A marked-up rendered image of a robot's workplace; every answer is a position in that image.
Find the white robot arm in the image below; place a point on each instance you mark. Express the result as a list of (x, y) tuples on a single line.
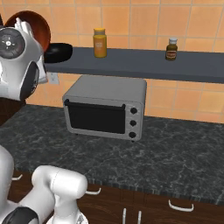
[(55, 186)]

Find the dark wood cupboard door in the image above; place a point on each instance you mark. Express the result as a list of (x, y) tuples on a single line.
[(105, 214), (151, 217)]

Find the silver toaster oven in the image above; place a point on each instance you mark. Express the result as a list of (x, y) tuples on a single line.
[(108, 87)]

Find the yellow mustard bottle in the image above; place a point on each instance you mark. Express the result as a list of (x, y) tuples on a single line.
[(100, 43)]

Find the brown bottle with white cap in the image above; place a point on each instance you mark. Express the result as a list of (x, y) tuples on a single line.
[(171, 51)]

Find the black toaster oven knob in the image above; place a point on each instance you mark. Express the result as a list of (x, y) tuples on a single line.
[(133, 123), (134, 110), (132, 134)]

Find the black toaster oven door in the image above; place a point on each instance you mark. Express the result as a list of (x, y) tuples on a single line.
[(96, 118)]

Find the dark wood drawer front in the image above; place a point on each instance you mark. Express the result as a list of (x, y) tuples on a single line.
[(22, 186), (204, 214), (122, 194)]

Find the dark grey wall shelf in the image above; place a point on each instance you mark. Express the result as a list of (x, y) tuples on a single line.
[(131, 65)]

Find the pale wall socket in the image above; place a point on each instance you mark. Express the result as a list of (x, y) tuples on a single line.
[(53, 78)]

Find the dark wood cabinet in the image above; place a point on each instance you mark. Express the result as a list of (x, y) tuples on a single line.
[(10, 112)]

